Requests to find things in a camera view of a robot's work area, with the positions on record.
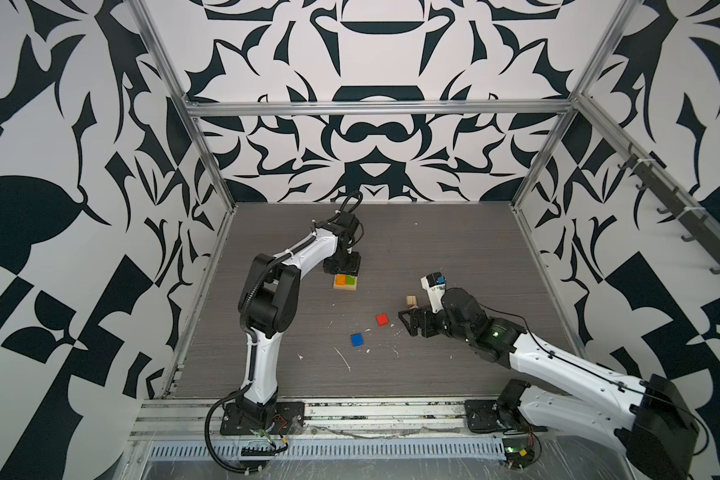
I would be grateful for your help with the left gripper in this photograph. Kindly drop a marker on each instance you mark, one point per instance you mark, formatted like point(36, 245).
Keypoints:
point(352, 270)

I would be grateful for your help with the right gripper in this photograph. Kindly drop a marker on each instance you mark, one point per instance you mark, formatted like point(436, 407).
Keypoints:
point(427, 314)

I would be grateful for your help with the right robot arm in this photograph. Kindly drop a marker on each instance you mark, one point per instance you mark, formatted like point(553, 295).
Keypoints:
point(647, 421)

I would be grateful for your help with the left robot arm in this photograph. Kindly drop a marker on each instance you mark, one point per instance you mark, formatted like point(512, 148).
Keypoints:
point(269, 301)

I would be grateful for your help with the blue cube wood block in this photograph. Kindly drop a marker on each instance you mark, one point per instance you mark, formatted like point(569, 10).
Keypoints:
point(357, 340)

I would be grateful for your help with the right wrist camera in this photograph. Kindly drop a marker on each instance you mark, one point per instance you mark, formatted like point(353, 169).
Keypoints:
point(435, 287)

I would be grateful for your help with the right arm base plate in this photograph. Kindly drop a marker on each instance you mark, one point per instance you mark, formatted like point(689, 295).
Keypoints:
point(488, 416)

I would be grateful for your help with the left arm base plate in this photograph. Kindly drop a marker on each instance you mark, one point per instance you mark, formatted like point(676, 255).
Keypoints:
point(276, 418)

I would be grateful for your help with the aluminium frame crossbar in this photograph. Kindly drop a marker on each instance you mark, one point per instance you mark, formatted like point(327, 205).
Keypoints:
point(390, 107)

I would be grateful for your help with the aluminium front rail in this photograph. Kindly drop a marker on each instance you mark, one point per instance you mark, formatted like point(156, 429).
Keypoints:
point(338, 429)

